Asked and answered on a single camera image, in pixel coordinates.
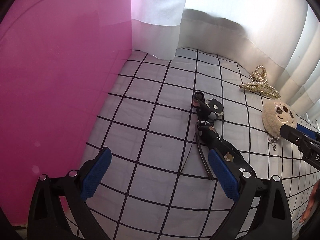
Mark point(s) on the pink plastic basin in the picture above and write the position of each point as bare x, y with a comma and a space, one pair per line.
59, 60

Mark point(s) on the gold pearl hair claw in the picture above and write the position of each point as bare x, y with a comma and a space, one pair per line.
259, 84

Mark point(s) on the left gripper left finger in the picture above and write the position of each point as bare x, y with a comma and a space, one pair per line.
47, 220

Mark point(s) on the beige plush bear pouch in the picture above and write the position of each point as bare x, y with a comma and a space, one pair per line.
275, 114

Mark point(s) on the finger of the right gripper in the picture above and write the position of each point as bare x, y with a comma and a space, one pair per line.
312, 134
294, 136

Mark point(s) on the person's right hand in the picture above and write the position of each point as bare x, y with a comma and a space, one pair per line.
311, 201

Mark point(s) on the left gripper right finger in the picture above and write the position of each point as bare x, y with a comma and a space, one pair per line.
272, 219

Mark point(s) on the black grid bedsheet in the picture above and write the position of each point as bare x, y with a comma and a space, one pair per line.
156, 186

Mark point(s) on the white sheer curtain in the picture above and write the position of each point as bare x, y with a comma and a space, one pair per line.
281, 35

